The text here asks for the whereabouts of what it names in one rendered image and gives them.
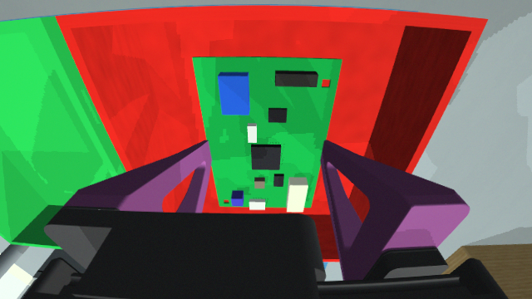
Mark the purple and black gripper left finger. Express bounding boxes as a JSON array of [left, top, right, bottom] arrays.
[[63, 140, 212, 213]]

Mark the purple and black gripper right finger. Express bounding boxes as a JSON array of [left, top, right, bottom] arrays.
[[320, 140, 470, 281]]

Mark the green circuit board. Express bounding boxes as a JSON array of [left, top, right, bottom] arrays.
[[192, 56, 342, 212]]

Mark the red bin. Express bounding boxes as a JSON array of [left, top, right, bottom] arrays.
[[55, 6, 488, 262]]

